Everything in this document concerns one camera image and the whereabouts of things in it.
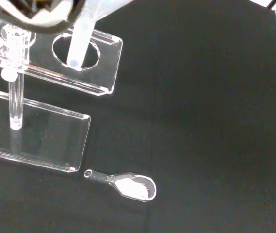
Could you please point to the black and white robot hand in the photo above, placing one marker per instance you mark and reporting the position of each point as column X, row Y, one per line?
column 43, row 17

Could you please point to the clear acrylic funnel stand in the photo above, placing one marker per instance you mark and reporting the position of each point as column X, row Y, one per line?
column 55, row 136

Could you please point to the glass weighing funnel with powder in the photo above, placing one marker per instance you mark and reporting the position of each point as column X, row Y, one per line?
column 130, row 187

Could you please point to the black cloth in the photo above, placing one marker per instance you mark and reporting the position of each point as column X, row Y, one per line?
column 200, row 121

